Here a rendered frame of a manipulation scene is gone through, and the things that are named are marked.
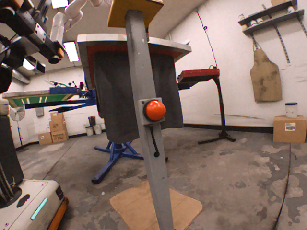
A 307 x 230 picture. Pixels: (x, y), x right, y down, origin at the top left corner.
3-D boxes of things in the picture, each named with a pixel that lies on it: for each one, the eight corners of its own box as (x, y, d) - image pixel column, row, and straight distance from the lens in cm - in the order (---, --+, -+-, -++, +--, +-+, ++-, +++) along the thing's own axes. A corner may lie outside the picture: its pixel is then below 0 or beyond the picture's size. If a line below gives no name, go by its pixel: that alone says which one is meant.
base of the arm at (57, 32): (38, 48, 90) (42, 29, 99) (47, 56, 98) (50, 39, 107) (58, 40, 82) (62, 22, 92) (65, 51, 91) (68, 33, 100)
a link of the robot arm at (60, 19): (47, 30, 99) (52, 14, 110) (59, 38, 105) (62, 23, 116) (57, 23, 93) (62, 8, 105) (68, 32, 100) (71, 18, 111)
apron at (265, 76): (283, 99, 222) (267, 35, 240) (283, 99, 214) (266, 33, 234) (254, 101, 228) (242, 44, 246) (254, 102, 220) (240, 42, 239)
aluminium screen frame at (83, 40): (192, 51, 72) (190, 46, 74) (76, 41, 51) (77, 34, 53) (141, 84, 133) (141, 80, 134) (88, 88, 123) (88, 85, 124)
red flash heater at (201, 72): (210, 81, 221) (208, 74, 223) (222, 74, 182) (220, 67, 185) (178, 84, 201) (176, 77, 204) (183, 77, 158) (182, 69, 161)
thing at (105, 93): (186, 127, 68) (174, 55, 73) (104, 148, 51) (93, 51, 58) (183, 127, 70) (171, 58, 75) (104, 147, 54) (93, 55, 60)
